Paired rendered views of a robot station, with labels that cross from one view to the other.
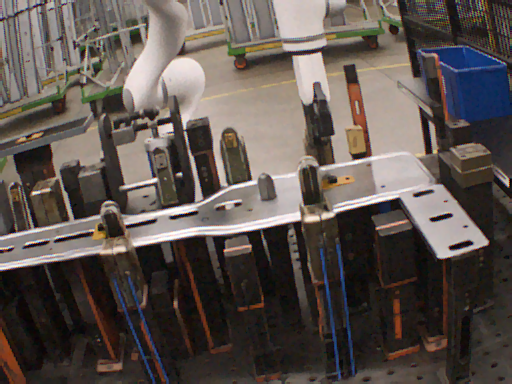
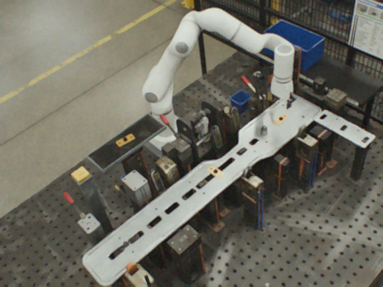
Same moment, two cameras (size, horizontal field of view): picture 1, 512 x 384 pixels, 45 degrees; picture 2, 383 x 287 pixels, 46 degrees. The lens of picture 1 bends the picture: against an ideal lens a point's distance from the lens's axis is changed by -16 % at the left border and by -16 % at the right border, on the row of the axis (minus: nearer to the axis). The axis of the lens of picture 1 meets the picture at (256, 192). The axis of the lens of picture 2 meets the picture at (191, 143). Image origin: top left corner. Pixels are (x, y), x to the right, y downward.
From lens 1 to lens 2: 1.66 m
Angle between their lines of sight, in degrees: 39
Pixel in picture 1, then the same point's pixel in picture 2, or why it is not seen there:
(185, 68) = not seen: hidden behind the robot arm
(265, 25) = not seen: outside the picture
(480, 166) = (343, 100)
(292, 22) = (287, 72)
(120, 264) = (261, 187)
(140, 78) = (160, 86)
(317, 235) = (313, 148)
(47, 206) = (174, 172)
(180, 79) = not seen: hidden behind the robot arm
